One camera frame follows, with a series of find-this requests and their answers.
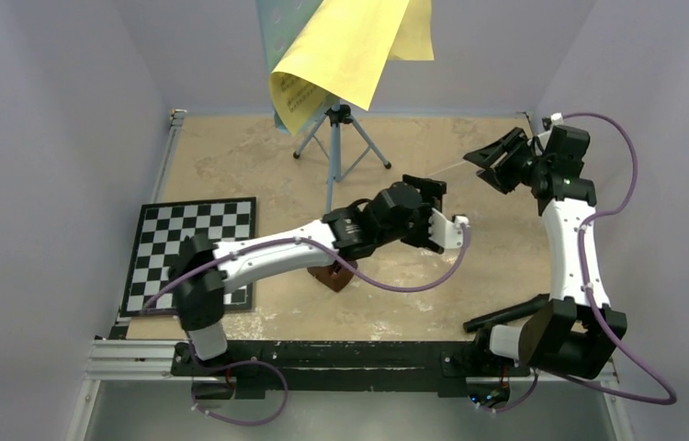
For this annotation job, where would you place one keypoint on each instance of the black white checkerboard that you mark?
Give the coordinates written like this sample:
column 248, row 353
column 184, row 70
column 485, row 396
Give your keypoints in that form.
column 161, row 229

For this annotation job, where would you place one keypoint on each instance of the brown wooden metronome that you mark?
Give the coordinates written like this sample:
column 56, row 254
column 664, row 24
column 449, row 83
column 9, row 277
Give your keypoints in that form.
column 335, row 276

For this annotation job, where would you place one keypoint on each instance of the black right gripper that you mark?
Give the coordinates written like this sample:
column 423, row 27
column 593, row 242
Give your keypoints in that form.
column 513, row 143

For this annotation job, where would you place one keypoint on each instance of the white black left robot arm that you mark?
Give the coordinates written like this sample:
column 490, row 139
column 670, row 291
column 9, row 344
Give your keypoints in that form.
column 205, row 271

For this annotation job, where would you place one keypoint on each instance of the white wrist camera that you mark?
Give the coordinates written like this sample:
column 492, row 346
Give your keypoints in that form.
column 548, row 123
column 448, row 234

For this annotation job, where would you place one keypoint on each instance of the yellow sheet music paper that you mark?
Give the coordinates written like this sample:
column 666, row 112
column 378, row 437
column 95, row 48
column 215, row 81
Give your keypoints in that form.
column 317, row 52

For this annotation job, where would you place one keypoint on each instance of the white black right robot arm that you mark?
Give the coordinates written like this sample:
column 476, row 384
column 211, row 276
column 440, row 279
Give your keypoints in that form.
column 569, row 333

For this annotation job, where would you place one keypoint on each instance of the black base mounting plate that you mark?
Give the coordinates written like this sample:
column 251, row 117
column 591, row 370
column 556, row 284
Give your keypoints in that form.
column 253, row 379

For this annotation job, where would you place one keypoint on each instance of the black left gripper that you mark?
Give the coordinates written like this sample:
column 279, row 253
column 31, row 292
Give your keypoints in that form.
column 432, row 193

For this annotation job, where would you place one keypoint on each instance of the black cylindrical tube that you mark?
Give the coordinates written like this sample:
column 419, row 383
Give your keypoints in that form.
column 509, row 314

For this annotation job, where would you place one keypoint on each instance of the clear plastic metronome cover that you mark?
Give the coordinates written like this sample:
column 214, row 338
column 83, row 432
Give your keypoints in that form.
column 454, row 171

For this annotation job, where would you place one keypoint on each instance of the blue tripod music stand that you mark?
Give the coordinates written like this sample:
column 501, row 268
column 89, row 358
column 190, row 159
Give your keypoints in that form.
column 339, row 115

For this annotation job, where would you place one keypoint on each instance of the aluminium frame rail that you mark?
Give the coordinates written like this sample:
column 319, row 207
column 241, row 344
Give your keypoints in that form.
column 163, row 359

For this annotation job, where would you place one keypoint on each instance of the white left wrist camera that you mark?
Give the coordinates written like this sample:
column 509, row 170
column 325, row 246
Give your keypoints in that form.
column 448, row 234

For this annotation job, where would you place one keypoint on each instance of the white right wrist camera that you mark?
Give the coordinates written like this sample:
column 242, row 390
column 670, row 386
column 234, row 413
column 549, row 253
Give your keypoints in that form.
column 548, row 123

